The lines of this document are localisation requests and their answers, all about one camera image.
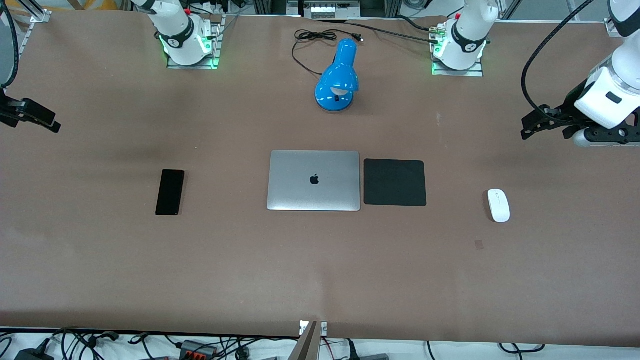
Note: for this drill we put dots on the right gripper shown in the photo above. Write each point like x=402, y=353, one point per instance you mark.
x=11, y=111

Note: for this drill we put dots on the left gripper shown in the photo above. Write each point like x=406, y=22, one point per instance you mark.
x=571, y=106

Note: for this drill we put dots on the white computer mouse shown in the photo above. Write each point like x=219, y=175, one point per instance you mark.
x=499, y=206

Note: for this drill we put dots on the black smartphone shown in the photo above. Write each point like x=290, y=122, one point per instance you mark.
x=170, y=192

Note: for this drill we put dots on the black mouse pad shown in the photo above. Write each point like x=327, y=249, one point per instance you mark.
x=395, y=182

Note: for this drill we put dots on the blue desk lamp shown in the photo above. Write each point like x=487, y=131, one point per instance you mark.
x=339, y=75

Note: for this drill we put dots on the black power brick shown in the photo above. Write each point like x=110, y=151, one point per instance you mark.
x=32, y=354

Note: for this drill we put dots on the white power strip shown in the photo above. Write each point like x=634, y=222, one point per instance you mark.
x=334, y=10

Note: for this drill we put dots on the silver closed laptop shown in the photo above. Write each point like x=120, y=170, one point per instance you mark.
x=300, y=190

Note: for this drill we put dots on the black adapter with orange buttons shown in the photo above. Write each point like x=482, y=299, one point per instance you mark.
x=197, y=348

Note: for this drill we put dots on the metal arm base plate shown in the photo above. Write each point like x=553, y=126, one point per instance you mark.
x=216, y=50
x=477, y=70

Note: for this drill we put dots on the metal corner bracket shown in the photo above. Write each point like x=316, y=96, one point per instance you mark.
x=40, y=16
x=613, y=26

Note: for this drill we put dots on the white table edge bracket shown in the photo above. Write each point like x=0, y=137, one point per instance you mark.
x=323, y=327

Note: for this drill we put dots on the grey angled post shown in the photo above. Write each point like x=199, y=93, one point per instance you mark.
x=309, y=345

